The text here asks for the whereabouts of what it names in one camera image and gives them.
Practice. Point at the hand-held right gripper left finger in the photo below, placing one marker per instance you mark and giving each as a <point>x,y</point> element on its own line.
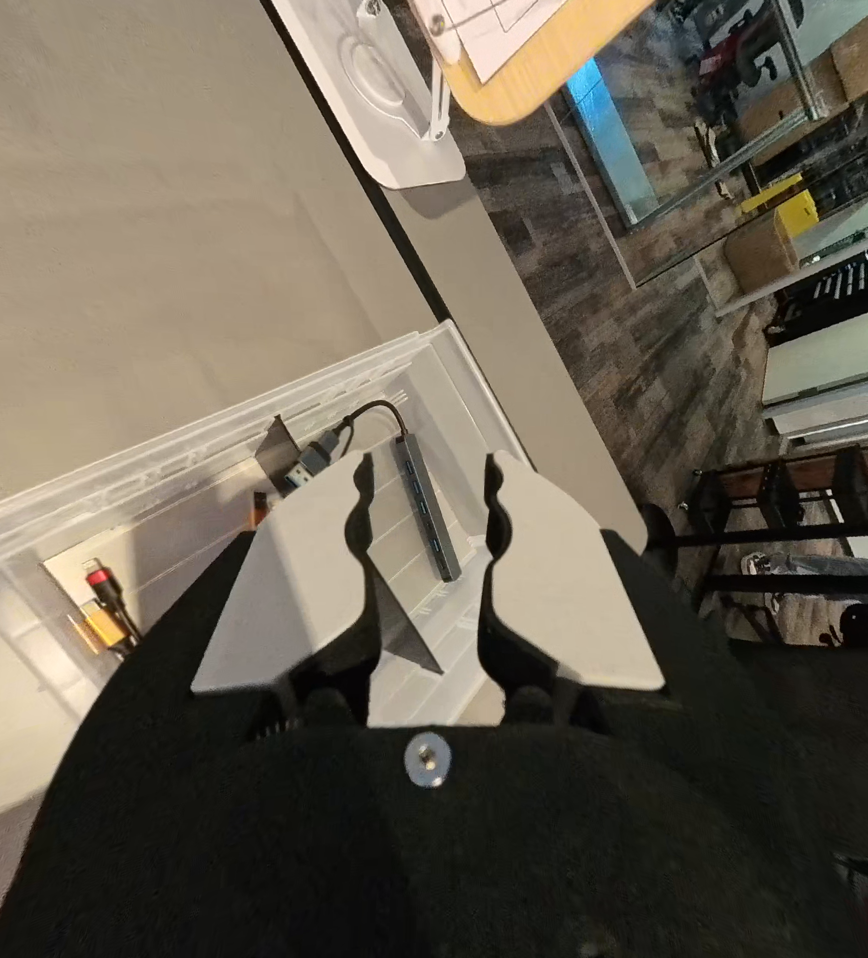
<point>291,584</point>

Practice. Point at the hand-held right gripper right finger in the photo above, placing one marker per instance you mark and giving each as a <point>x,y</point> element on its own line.
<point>576,591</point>

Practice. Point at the grey usb hub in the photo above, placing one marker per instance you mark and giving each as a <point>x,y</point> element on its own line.
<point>426,509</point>

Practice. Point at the clear plastic storage bin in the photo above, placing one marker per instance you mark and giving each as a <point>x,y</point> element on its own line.
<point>179,464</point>

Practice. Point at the dark divider plate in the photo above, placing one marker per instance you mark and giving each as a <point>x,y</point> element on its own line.
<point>407,636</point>

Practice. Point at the black metal rack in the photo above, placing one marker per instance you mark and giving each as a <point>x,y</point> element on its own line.
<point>778,479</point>

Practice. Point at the white cabinet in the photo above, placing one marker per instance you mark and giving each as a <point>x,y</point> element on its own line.
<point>830,359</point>

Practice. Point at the black equipment shelf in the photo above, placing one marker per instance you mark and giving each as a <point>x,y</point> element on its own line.
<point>845,284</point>

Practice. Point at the yellow box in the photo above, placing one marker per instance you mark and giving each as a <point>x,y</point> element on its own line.
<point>791,217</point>

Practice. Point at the white lamp base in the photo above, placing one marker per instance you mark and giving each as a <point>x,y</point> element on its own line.
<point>404,161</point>

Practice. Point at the round wooden table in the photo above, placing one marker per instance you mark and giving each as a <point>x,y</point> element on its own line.
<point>523,93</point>

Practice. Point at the white paper sheets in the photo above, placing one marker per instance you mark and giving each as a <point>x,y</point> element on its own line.
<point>497,45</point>

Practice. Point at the black office chair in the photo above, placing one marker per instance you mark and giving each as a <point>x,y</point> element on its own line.
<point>741,37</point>

